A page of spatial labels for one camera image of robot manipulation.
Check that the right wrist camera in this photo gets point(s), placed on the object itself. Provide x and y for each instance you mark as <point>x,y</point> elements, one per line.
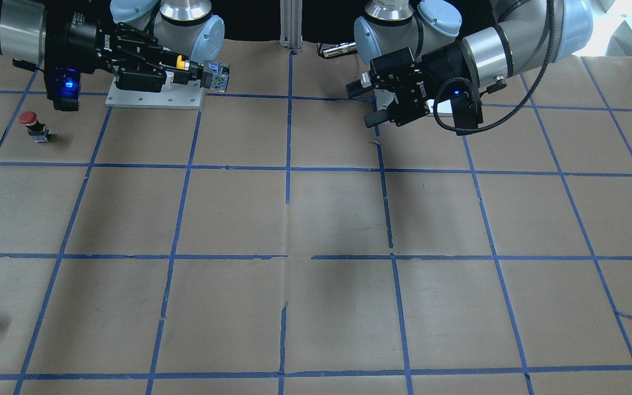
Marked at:
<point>63,88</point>

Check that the aluminium frame post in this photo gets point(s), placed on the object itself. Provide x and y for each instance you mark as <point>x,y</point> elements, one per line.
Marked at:
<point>291,12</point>

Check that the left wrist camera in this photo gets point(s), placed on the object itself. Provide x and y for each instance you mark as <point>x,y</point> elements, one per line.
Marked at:
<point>465,104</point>

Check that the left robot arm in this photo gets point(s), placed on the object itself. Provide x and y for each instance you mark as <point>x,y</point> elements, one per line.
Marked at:
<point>525,35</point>

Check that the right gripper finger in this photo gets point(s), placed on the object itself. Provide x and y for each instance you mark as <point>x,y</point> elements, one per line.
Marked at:
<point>153,80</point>
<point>146,51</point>

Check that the yellow push button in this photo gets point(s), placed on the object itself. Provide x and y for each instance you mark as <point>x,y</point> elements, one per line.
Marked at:
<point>214,75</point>

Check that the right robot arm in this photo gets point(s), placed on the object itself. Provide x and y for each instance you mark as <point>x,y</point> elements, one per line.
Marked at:
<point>186,27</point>

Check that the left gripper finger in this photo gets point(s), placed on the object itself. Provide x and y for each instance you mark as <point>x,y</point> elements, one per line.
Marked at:
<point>382,116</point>
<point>363,87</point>

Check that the red push button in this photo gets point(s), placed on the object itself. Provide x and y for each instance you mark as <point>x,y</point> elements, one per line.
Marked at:
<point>38,131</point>

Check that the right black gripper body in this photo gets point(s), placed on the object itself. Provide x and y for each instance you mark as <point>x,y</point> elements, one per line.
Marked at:
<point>77,39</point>

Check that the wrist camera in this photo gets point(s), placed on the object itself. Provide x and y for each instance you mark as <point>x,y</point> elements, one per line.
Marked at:
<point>465,104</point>
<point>63,88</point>

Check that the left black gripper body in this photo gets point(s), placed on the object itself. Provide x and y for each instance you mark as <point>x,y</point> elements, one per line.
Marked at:
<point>443,65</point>

